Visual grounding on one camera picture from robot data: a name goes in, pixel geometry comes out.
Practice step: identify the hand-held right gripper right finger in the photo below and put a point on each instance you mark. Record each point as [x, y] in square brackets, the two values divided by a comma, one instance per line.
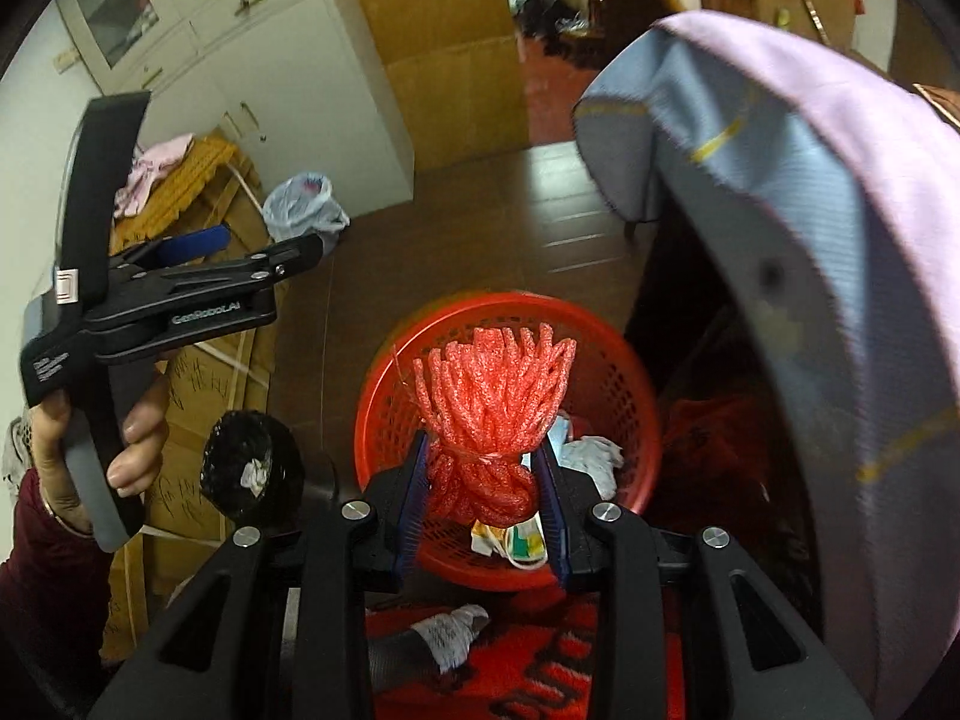
[551, 525]

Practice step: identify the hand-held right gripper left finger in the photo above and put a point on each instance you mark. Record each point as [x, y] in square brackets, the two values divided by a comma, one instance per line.
[414, 525]

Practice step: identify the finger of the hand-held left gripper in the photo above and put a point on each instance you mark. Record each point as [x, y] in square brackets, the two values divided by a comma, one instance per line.
[225, 270]
[195, 241]

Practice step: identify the red foam fruit net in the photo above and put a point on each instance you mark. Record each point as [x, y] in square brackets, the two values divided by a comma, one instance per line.
[487, 405]

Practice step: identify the red plastic basket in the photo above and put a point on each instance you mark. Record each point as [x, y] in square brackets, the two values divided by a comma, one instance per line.
[622, 390]

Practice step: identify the person's left forearm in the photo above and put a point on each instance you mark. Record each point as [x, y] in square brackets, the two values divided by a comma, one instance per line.
[45, 585]

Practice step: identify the white bag trash bin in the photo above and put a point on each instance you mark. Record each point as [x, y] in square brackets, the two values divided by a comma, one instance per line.
[300, 210]

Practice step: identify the person's left hand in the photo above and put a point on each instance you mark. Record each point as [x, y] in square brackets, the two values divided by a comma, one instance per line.
[142, 435]

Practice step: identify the white green printed wrapper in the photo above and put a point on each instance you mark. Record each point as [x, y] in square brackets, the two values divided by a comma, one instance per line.
[517, 540]

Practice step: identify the pink cloth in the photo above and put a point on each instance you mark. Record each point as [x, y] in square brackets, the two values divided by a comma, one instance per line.
[150, 172]

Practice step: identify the white crumpled tissue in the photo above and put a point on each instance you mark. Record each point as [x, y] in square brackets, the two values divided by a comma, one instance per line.
[592, 457]

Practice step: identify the flattened cardboard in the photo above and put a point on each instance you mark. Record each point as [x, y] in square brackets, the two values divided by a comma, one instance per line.
[214, 382]

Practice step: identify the white crumpled rag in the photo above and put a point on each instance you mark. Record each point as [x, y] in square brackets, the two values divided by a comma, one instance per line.
[450, 634]

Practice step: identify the red patterned floor mat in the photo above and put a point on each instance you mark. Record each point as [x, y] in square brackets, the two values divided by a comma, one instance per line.
[540, 660]

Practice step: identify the black round object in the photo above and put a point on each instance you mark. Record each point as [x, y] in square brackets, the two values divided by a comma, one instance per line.
[232, 450]

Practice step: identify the white cabinet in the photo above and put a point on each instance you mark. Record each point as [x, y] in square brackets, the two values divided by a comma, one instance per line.
[300, 90]

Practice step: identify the wooden partition panel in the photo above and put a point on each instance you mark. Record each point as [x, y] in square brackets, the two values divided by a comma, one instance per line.
[450, 52]

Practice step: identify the black bag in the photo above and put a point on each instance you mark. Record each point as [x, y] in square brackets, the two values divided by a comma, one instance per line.
[540, 19]

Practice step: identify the purple printed blanket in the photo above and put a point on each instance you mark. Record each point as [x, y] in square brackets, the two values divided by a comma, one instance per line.
[862, 135]

